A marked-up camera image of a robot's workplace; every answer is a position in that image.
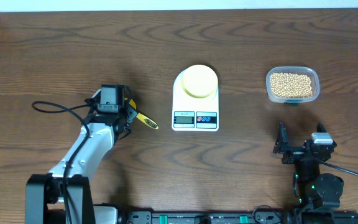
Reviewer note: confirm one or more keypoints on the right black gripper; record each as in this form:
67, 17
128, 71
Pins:
292, 155

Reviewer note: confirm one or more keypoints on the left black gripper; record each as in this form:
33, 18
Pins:
131, 112

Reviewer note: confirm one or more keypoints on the yellow measuring scoop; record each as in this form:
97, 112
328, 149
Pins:
142, 117

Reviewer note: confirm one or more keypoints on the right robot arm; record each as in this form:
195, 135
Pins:
319, 194

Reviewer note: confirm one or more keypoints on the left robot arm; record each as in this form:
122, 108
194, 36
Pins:
63, 195

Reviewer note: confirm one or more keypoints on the white digital kitchen scale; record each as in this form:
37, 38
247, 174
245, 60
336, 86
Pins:
194, 114

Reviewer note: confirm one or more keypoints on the pale yellow bowl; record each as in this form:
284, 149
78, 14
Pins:
199, 81

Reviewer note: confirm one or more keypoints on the soybeans pile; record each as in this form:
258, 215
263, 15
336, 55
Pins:
291, 85

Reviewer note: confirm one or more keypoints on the clear plastic container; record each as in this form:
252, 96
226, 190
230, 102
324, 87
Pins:
298, 70

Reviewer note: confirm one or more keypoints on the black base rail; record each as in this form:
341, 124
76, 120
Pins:
258, 216

